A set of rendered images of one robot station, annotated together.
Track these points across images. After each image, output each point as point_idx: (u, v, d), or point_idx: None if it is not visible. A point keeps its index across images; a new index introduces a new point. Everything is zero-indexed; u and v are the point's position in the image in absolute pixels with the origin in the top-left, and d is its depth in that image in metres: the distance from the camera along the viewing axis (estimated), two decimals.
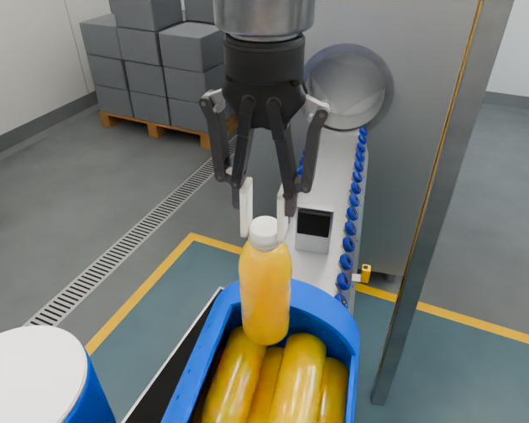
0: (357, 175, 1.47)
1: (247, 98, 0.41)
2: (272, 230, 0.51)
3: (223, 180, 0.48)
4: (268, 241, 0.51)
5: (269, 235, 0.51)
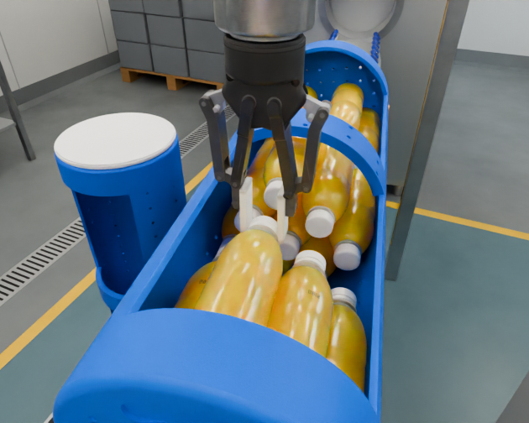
0: (374, 57, 1.71)
1: (247, 98, 0.40)
2: None
3: (223, 180, 0.48)
4: None
5: None
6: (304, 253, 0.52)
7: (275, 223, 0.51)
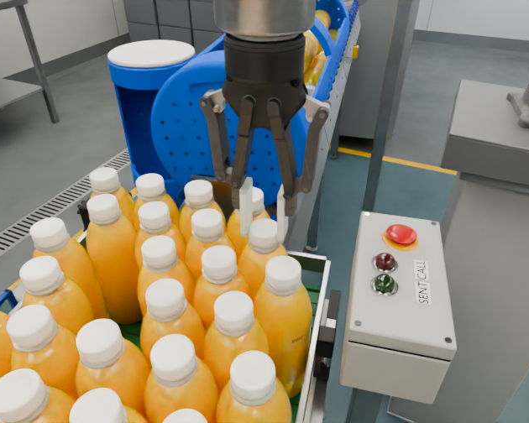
0: (351, 15, 2.08)
1: (247, 98, 0.41)
2: (212, 221, 0.53)
3: (223, 180, 0.48)
4: (208, 232, 0.52)
5: (209, 225, 0.52)
6: None
7: (272, 239, 0.51)
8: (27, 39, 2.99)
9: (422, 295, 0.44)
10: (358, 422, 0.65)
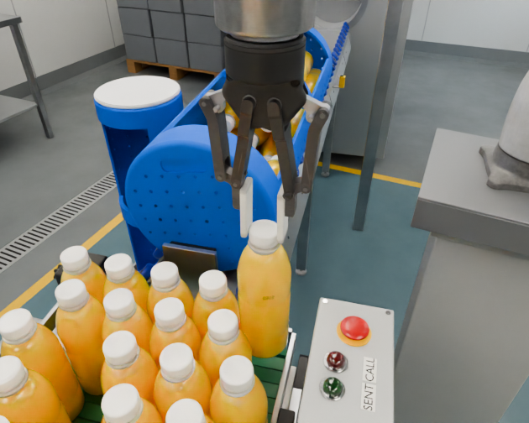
0: (339, 41, 2.10)
1: (248, 99, 0.40)
2: (174, 312, 0.55)
3: (223, 180, 0.48)
4: (170, 324, 0.54)
5: (170, 318, 0.54)
6: (254, 240, 0.51)
7: (229, 333, 0.53)
8: (21, 56, 3.01)
9: (368, 400, 0.46)
10: None
